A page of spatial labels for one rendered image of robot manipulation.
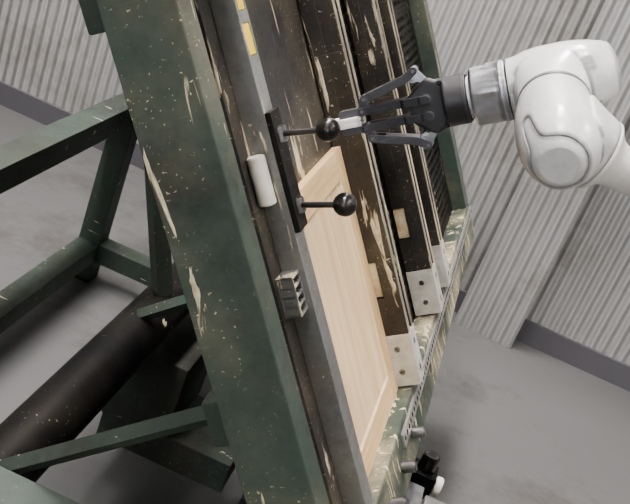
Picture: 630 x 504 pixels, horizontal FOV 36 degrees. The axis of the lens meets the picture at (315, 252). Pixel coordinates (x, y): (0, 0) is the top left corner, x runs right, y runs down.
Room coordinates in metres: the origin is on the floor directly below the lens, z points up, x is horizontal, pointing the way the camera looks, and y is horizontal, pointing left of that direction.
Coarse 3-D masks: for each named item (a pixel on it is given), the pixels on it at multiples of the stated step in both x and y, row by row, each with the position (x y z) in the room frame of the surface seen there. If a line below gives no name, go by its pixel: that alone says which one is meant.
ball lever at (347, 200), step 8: (344, 192) 1.41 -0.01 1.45; (296, 200) 1.46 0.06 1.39; (336, 200) 1.40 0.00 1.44; (344, 200) 1.39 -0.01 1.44; (352, 200) 1.40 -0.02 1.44; (304, 208) 1.46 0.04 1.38; (336, 208) 1.39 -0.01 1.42; (344, 208) 1.39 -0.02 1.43; (352, 208) 1.40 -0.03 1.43; (344, 216) 1.40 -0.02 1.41
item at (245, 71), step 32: (224, 0) 1.46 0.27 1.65; (224, 32) 1.46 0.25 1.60; (256, 64) 1.48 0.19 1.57; (256, 96) 1.45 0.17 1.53; (256, 128) 1.45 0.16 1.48; (288, 224) 1.44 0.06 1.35; (288, 256) 1.44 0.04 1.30; (320, 320) 1.45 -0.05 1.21; (320, 352) 1.43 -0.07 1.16; (320, 384) 1.43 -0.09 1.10; (320, 416) 1.43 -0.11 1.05; (352, 448) 1.43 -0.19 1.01; (352, 480) 1.42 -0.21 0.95
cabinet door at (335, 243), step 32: (320, 160) 1.82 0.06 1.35; (320, 192) 1.71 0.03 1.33; (320, 224) 1.67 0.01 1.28; (352, 224) 1.87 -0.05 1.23; (320, 256) 1.62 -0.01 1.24; (352, 256) 1.82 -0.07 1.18; (320, 288) 1.57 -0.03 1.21; (352, 288) 1.76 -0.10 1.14; (352, 320) 1.71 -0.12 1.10; (352, 352) 1.65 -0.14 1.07; (384, 352) 1.86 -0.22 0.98; (352, 384) 1.60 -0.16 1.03; (384, 384) 1.81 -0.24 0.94; (352, 416) 1.55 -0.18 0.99; (384, 416) 1.74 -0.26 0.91
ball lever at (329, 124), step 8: (320, 120) 1.41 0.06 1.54; (328, 120) 1.41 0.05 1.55; (336, 120) 1.42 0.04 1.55; (280, 128) 1.47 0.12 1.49; (304, 128) 1.44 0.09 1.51; (312, 128) 1.43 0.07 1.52; (320, 128) 1.40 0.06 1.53; (328, 128) 1.40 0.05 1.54; (336, 128) 1.41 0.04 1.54; (280, 136) 1.46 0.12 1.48; (320, 136) 1.40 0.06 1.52; (328, 136) 1.40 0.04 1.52; (336, 136) 1.41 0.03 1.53
